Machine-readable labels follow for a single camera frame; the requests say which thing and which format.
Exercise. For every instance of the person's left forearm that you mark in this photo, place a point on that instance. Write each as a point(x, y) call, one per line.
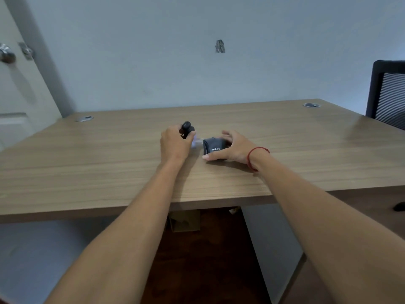
point(120, 240)

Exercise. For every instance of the white door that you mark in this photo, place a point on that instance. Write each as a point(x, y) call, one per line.
point(22, 75)

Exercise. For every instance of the wooden desk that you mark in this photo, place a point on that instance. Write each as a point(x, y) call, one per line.
point(202, 161)

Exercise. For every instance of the person's right thumb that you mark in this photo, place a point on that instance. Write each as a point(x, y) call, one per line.
point(215, 156)

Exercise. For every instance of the cardboard box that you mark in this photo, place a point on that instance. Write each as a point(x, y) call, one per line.
point(184, 220)

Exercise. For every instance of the black mesh office chair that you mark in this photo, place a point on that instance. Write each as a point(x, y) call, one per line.
point(386, 93)

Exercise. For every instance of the person's right forearm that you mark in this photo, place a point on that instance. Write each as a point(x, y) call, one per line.
point(329, 237)

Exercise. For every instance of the silver door knob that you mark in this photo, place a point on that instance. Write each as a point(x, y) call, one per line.
point(7, 54)

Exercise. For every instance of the person's right hand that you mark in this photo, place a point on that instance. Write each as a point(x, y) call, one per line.
point(235, 148)

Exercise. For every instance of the silver door latch plate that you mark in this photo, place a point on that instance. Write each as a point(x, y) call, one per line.
point(26, 50)

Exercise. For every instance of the dark grey fabric pouch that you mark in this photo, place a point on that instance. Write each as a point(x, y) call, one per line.
point(215, 146)

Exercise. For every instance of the white desk leg panel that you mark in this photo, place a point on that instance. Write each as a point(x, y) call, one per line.
point(272, 246)

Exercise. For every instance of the person's left hand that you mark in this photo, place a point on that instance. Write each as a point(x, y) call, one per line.
point(173, 145)

